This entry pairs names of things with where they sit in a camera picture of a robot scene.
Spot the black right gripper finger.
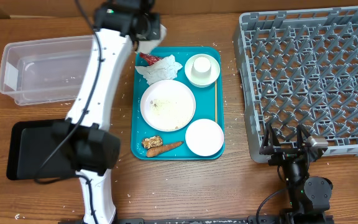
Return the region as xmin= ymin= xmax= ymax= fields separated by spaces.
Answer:
xmin=296 ymin=124 xmax=311 ymax=149
xmin=261 ymin=123 xmax=281 ymax=149

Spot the white napkin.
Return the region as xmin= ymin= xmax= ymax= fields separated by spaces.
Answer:
xmin=134 ymin=24 xmax=167 ymax=54
xmin=135 ymin=55 xmax=183 ymax=85

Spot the red snack wrapper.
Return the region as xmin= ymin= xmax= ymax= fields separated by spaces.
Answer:
xmin=139 ymin=53 xmax=162 ymax=66

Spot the orange carrot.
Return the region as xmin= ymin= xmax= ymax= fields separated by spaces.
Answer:
xmin=146 ymin=141 xmax=183 ymax=157

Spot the brown food chunk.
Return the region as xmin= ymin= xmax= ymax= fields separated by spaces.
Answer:
xmin=141 ymin=136 xmax=163 ymax=150

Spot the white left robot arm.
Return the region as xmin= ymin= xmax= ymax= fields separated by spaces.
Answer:
xmin=53 ymin=0 xmax=165 ymax=223

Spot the grey dishwasher rack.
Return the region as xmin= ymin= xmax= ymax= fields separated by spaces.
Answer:
xmin=233 ymin=6 xmax=358 ymax=163

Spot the small white bowl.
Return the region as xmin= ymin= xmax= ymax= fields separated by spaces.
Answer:
xmin=185 ymin=119 xmax=224 ymax=157

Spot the wooden chopstick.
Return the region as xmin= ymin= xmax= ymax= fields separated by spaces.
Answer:
xmin=214 ymin=80 xmax=218 ymax=123

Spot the pale green bowl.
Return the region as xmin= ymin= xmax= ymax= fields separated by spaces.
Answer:
xmin=185 ymin=54 xmax=221 ymax=88

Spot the white upturned cup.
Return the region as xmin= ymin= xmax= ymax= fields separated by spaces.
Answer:
xmin=191 ymin=56 xmax=211 ymax=78

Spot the teal plastic tray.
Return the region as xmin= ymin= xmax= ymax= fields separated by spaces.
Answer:
xmin=131 ymin=47 xmax=224 ymax=161

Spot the large white plate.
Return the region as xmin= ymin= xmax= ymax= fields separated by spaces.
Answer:
xmin=140 ymin=80 xmax=196 ymax=132

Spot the clear plastic bin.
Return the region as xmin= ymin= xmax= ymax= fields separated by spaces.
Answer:
xmin=0 ymin=35 xmax=93 ymax=106

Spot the black tray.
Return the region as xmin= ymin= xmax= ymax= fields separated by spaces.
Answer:
xmin=6 ymin=119 xmax=75 ymax=180

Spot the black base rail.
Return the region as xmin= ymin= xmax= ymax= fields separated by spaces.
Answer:
xmin=57 ymin=215 xmax=334 ymax=224

